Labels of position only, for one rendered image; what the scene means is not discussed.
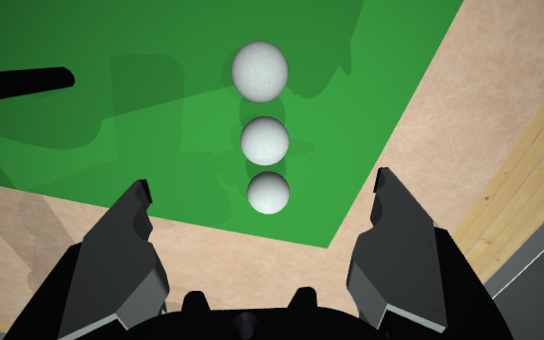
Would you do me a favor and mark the green mat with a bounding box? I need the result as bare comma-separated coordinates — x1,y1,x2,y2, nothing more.
0,0,464,248

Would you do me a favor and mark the grey sphere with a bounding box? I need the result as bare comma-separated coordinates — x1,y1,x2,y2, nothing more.
240,116,289,166
231,41,289,103

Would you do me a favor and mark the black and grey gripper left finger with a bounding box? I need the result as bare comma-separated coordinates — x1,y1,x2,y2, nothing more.
3,179,170,340

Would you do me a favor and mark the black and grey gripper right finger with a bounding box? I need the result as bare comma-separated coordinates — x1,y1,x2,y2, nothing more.
346,167,514,340

